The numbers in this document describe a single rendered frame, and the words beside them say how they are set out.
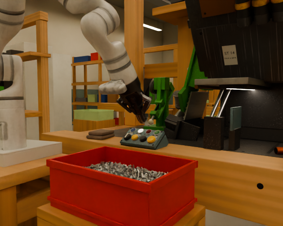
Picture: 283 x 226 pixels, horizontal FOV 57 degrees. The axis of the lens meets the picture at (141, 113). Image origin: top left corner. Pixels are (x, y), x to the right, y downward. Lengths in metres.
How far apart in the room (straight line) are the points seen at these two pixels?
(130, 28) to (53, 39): 7.50
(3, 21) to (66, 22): 8.67
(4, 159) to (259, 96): 0.94
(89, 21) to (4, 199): 0.56
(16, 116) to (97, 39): 0.46
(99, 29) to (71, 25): 8.99
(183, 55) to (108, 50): 0.84
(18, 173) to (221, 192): 0.60
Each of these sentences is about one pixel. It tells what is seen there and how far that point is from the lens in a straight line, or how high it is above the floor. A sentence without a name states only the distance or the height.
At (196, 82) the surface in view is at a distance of 0.83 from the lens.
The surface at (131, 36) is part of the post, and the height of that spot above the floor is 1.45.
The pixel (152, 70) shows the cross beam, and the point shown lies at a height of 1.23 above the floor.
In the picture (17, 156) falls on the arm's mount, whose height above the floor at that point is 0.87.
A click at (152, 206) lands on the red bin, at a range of 0.52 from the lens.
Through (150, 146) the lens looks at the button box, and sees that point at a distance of 0.87.
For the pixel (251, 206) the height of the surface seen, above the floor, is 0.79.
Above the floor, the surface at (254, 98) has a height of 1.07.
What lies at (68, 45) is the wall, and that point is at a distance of 9.42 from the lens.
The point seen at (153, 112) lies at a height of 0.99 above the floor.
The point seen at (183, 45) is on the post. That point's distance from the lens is 1.49.
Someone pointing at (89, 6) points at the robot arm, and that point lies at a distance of 0.74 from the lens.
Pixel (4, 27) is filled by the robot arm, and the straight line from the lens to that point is 0.91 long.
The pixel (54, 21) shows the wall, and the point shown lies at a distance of 9.28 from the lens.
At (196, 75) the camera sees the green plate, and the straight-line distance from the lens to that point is 1.04.
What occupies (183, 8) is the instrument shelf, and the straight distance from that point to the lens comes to 1.40.
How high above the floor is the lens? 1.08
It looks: 4 degrees down
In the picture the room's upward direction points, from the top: straight up
